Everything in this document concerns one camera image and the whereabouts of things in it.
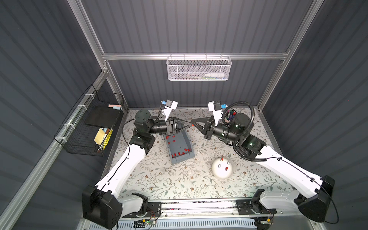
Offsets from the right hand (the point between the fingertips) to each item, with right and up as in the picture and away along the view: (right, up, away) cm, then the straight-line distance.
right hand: (192, 125), depth 57 cm
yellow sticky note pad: (-45, -6, +12) cm, 47 cm away
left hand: (-1, -2, +1) cm, 2 cm away
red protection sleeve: (+19, -24, +19) cm, 36 cm away
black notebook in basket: (-49, +4, +22) cm, 54 cm away
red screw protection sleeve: (+17, -19, +22) cm, 34 cm away
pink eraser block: (-48, +11, +28) cm, 56 cm away
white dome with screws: (+17, -25, +20) cm, 36 cm away
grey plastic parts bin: (-7, -16, +39) cm, 42 cm away
